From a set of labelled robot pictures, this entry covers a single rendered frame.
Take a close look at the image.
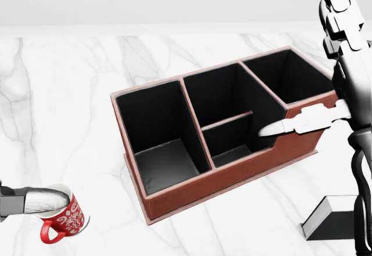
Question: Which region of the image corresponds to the black book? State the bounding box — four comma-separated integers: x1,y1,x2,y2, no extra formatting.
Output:
300,195,359,241

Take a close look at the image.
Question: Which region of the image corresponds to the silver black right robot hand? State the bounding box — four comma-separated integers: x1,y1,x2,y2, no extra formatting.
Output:
257,0,372,138

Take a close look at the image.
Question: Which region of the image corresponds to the red-brown desk caddy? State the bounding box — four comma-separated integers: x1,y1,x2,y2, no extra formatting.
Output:
110,45,340,226

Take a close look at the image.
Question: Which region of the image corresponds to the red patterned mug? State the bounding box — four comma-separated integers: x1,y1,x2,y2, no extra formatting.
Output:
34,183,91,244

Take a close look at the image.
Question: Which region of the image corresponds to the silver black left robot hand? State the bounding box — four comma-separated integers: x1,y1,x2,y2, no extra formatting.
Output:
0,180,71,223

